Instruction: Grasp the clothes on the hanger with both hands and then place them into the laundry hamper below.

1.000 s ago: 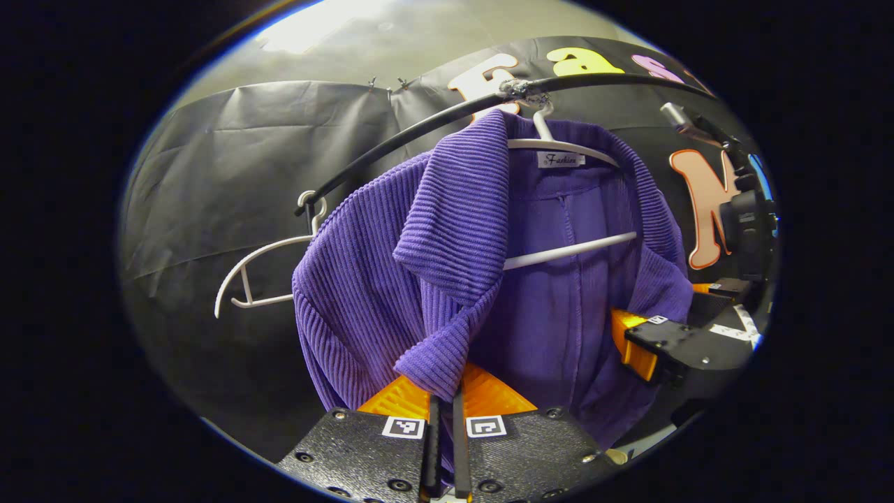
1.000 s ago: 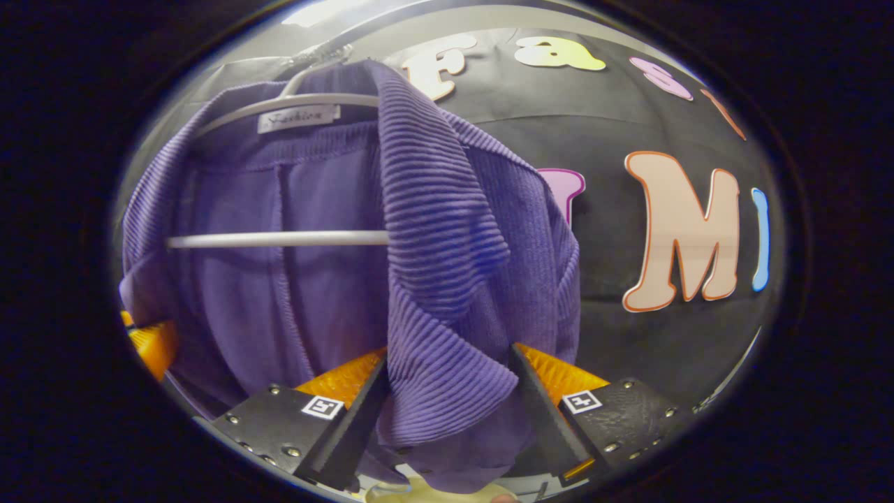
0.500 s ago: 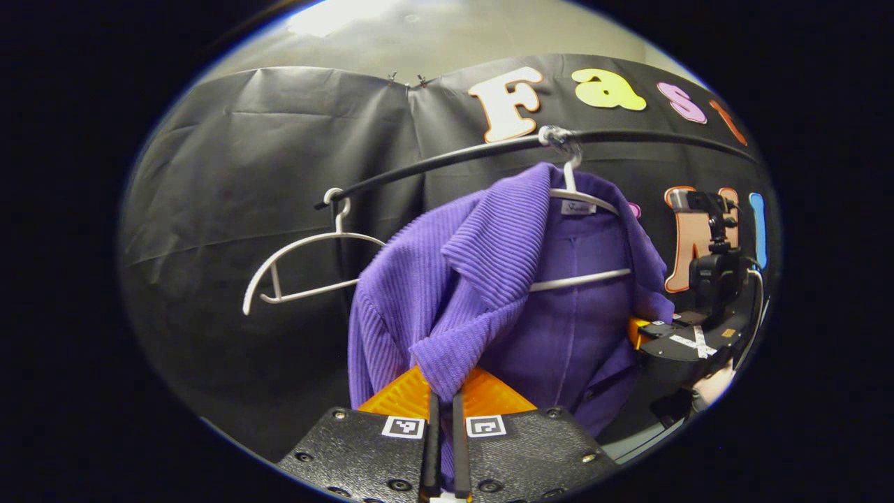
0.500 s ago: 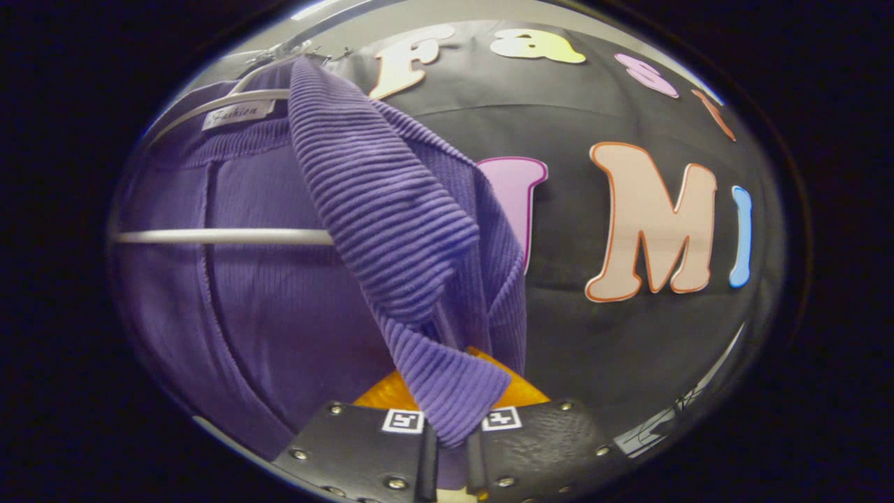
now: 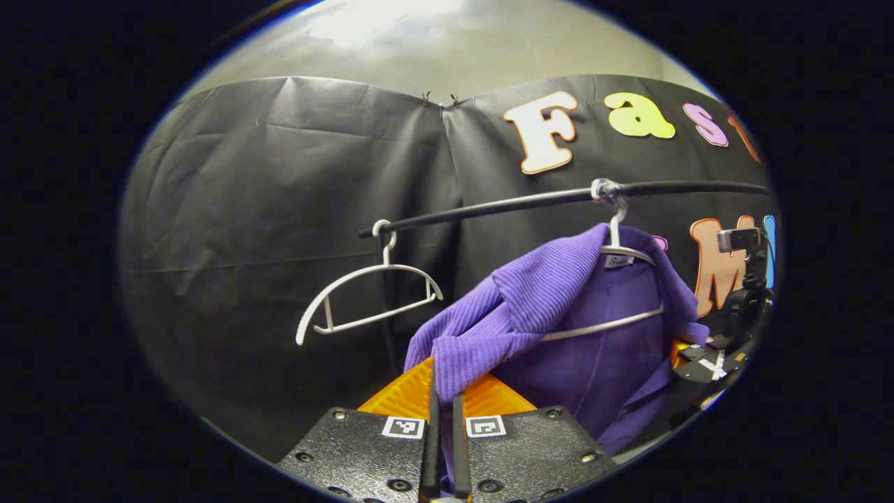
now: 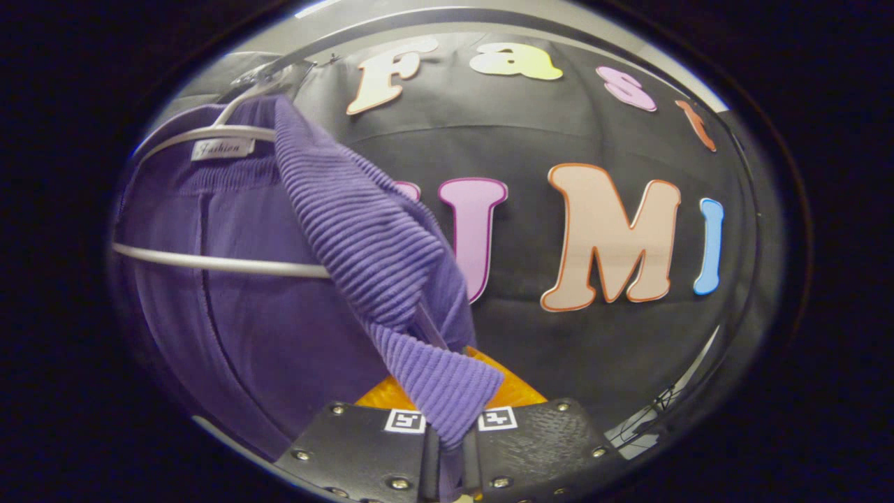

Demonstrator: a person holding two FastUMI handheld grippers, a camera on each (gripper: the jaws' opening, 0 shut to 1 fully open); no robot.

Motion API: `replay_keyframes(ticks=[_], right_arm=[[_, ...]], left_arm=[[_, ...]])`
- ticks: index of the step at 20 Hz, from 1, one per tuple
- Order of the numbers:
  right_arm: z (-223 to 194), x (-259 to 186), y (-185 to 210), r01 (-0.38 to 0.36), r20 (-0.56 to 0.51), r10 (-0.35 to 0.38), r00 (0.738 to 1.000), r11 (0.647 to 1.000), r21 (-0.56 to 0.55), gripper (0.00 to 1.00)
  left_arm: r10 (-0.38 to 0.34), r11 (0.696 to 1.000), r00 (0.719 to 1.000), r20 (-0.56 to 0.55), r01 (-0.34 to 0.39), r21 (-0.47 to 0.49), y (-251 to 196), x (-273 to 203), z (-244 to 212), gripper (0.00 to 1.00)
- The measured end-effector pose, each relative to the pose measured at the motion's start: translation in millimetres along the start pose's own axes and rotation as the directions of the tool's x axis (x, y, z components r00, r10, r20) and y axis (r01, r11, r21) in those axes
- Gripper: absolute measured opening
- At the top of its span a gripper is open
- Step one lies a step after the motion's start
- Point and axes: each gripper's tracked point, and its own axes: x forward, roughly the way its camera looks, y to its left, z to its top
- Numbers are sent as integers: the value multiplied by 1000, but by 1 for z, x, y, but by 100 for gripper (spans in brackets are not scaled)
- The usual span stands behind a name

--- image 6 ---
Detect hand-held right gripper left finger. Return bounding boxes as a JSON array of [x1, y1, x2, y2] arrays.
[[274, 374, 442, 503]]

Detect black clothes rack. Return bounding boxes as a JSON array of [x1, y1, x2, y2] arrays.
[[230, 6, 765, 448]]

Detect purple shirt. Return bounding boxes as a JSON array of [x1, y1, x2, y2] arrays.
[[112, 94, 505, 503]]

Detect white clothes hanger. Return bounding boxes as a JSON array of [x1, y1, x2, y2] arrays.
[[112, 59, 333, 280]]

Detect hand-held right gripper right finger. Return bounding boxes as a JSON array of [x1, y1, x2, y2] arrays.
[[461, 346, 624, 503]]

